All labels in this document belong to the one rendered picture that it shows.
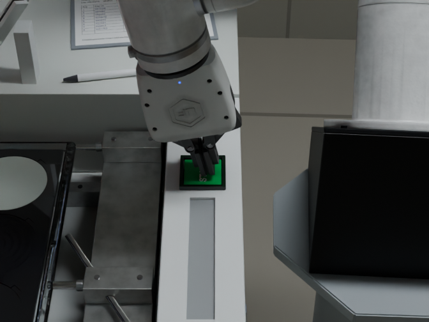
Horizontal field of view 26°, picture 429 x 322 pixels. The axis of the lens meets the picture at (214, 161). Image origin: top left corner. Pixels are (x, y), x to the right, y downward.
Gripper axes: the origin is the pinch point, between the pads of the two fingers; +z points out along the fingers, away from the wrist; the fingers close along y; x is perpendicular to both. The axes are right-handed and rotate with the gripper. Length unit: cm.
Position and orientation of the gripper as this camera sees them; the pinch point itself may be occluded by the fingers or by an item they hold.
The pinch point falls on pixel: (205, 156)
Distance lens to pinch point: 111.6
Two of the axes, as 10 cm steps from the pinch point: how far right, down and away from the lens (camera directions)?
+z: 2.1, 7.2, 6.7
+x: 0.0, -6.8, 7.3
